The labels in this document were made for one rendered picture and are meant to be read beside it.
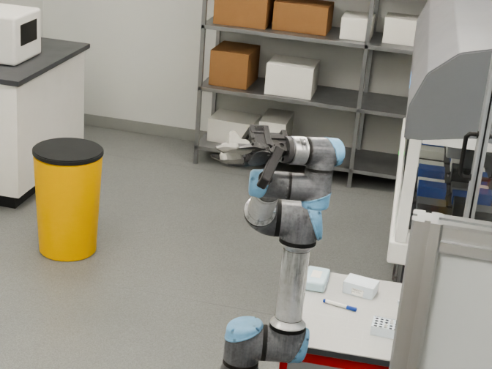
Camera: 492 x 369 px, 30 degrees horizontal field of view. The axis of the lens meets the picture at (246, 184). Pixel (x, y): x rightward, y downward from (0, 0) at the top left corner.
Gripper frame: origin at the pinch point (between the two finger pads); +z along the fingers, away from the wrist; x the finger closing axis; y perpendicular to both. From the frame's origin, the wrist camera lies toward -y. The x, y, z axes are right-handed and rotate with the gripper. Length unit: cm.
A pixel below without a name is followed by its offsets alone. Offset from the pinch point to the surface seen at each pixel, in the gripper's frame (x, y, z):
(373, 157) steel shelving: -339, 211, -288
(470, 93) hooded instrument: -54, 65, -137
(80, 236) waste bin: -296, 123, -40
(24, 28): -297, 275, -18
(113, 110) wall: -438, 310, -116
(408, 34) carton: -244, 256, -277
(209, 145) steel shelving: -377, 241, -170
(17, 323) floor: -273, 61, 4
